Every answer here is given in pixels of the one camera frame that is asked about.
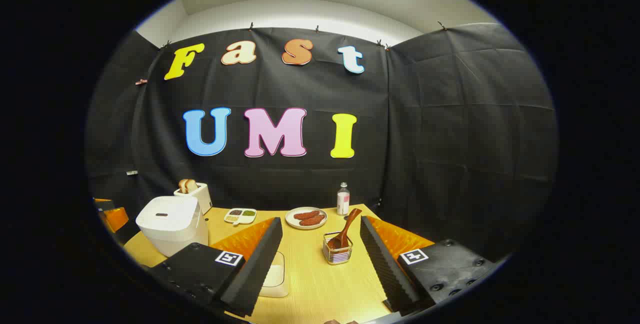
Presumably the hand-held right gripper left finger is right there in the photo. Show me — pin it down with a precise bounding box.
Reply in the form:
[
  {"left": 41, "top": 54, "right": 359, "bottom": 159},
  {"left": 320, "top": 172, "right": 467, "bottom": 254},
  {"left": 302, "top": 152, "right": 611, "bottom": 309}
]
[{"left": 149, "top": 216, "right": 284, "bottom": 318}]

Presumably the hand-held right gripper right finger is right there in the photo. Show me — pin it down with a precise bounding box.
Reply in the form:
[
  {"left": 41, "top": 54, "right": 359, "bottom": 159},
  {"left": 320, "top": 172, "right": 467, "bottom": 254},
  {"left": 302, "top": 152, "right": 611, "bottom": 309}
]
[{"left": 360, "top": 215, "right": 496, "bottom": 315}]

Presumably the white rice cooker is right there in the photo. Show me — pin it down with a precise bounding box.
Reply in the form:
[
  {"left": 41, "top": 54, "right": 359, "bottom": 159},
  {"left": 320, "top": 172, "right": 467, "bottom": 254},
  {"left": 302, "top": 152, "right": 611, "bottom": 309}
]
[{"left": 135, "top": 195, "right": 210, "bottom": 258}]

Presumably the wire chopstick holder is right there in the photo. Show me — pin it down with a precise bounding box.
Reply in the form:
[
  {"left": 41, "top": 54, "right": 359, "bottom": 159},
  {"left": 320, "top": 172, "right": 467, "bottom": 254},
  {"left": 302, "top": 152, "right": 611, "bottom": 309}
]
[{"left": 322, "top": 231, "right": 353, "bottom": 265}]

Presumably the brown wooden spoon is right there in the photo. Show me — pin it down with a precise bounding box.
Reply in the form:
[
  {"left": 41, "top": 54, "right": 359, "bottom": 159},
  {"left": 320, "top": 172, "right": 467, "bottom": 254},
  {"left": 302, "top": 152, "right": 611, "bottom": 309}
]
[{"left": 327, "top": 208, "right": 363, "bottom": 250}]

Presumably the clear glass container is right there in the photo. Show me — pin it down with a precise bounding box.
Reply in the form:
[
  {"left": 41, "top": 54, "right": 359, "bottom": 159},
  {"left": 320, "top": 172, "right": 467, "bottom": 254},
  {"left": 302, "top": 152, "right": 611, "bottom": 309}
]
[{"left": 257, "top": 251, "right": 290, "bottom": 298}]

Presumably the white divided dish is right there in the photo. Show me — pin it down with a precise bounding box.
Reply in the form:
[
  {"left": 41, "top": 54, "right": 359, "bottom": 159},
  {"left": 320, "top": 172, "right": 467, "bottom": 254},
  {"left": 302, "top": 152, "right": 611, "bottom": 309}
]
[{"left": 223, "top": 207, "right": 258, "bottom": 227}]

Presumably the white round plate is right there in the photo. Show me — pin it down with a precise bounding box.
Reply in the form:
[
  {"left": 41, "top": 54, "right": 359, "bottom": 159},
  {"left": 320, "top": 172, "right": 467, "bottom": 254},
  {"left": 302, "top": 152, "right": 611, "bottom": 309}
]
[{"left": 285, "top": 206, "right": 328, "bottom": 230}]

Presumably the clear bottle with pink label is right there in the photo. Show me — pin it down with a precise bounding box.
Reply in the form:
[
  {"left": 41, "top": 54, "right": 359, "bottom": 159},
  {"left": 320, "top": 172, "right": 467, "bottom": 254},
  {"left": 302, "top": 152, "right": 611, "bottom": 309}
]
[{"left": 336, "top": 182, "right": 351, "bottom": 216}]

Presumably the white toaster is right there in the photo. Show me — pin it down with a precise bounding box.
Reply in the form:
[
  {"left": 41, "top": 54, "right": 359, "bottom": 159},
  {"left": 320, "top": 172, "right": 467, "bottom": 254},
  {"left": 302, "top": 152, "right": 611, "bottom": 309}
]
[{"left": 173, "top": 182, "right": 213, "bottom": 216}]

